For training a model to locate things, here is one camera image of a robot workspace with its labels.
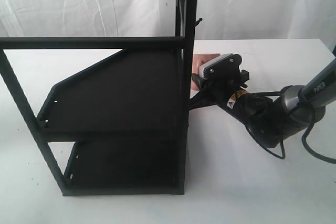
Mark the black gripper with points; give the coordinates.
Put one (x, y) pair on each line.
(250, 109)

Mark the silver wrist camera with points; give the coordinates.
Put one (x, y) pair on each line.
(225, 68)

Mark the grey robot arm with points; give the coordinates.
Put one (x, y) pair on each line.
(269, 117)

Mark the black hook on rack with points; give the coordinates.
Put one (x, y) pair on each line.
(198, 21)

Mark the black metal shelf rack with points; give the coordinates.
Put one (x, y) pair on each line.
(118, 127)

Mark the white backdrop curtain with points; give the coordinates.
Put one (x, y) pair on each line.
(221, 19)

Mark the pink ceramic mug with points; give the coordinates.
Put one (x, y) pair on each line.
(200, 59)

